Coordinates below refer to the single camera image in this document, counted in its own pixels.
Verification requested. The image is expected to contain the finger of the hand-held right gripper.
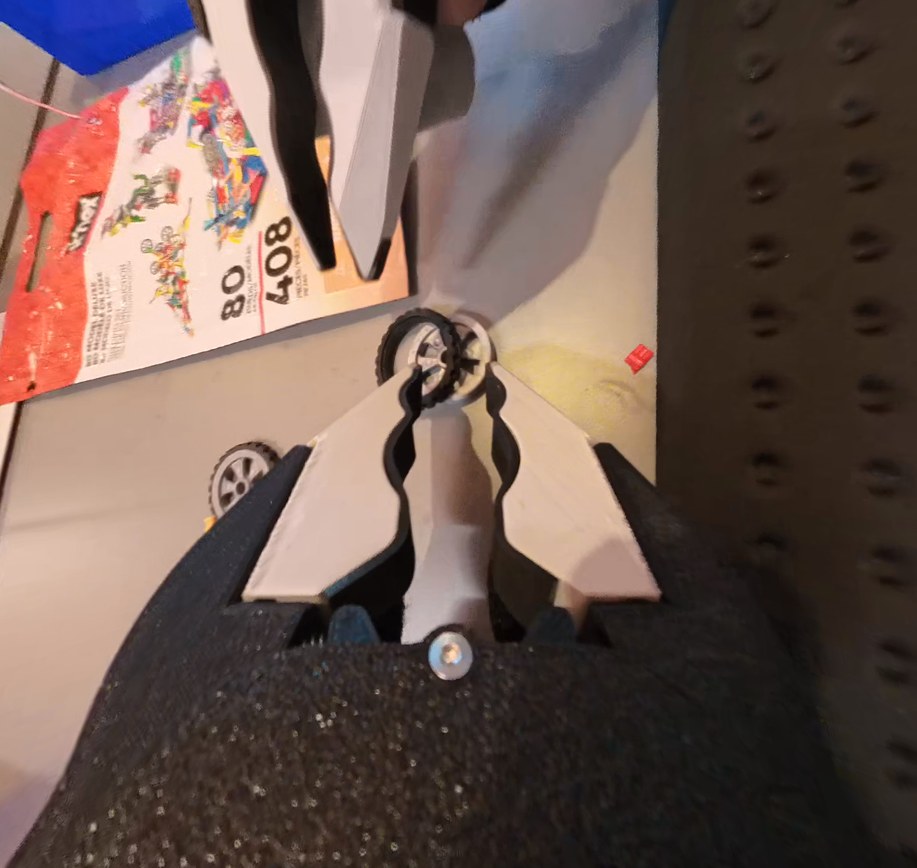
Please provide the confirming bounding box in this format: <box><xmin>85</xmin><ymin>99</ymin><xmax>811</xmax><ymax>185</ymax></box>
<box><xmin>190</xmin><ymin>0</ymin><xmax>339</xmax><ymax>273</ymax></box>
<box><xmin>307</xmin><ymin>0</ymin><xmax>437</xmax><ymax>282</ymax></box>

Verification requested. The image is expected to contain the black perforated pad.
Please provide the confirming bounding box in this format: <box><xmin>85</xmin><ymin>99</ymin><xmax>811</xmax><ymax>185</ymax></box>
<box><xmin>655</xmin><ymin>0</ymin><xmax>917</xmax><ymax>868</ymax></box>

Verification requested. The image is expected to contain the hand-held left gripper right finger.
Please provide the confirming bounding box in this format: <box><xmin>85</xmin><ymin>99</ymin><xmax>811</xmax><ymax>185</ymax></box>
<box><xmin>484</xmin><ymin>361</ymin><xmax>663</xmax><ymax>643</ymax></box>

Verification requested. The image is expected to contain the blue plastic bin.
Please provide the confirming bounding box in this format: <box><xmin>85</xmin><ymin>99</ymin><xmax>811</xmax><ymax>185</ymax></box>
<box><xmin>0</xmin><ymin>0</ymin><xmax>198</xmax><ymax>77</ymax></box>

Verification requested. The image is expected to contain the K'nex building set booklet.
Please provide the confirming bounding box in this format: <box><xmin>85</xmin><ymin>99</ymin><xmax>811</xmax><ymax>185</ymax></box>
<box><xmin>0</xmin><ymin>44</ymin><xmax>418</xmax><ymax>407</ymax></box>

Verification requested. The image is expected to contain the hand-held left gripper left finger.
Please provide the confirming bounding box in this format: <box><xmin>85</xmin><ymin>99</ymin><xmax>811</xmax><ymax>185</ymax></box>
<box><xmin>241</xmin><ymin>370</ymin><xmax>425</xmax><ymax>645</ymax></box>

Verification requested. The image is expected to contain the black rubber tire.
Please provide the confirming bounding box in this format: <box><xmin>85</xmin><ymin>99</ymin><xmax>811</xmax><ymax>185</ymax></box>
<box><xmin>374</xmin><ymin>307</ymin><xmax>464</xmax><ymax>411</ymax></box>

